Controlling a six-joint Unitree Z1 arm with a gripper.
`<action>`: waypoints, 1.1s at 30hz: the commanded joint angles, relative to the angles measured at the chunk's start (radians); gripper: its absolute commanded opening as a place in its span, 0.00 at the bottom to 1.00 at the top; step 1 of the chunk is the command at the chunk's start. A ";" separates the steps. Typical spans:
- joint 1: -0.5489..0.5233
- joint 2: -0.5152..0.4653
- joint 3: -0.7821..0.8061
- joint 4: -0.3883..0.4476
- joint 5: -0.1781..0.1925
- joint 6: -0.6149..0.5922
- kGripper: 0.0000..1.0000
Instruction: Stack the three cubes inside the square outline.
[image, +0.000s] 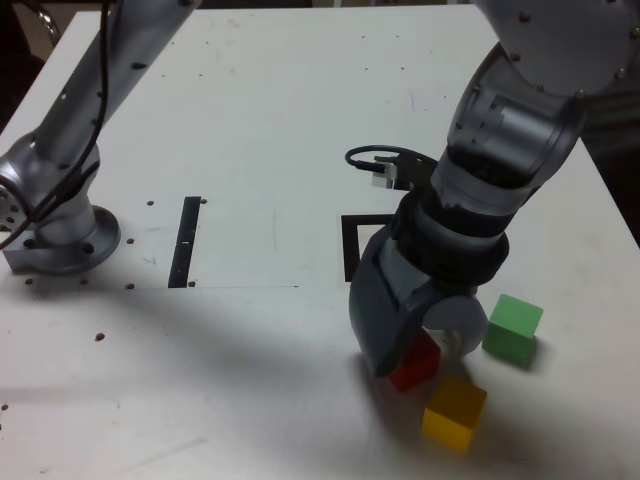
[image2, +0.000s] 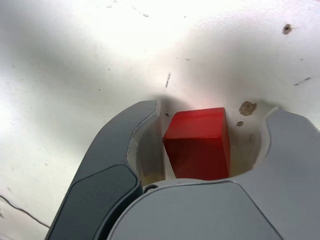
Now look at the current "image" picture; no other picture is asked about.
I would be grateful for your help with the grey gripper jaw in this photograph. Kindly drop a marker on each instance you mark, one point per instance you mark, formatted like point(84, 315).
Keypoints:
point(460, 315)
point(375, 310)

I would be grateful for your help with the green cube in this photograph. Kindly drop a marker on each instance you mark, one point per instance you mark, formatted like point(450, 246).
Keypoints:
point(510, 325)

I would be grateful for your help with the red cube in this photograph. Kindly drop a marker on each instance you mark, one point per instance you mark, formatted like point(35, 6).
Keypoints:
point(415, 367)

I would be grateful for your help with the yellow cube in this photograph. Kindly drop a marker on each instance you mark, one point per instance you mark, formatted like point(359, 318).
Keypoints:
point(450, 415)

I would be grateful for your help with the black tape square outline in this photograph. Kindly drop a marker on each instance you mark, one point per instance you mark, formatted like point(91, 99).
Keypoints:
point(349, 250)

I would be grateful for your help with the black tape strip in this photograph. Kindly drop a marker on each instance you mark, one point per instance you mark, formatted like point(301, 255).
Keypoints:
point(182, 250)

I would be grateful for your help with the small white gripper camera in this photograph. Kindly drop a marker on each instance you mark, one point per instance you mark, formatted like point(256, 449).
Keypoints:
point(386, 176)

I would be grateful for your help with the chrome chair frame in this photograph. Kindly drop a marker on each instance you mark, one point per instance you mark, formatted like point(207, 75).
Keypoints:
point(51, 27)

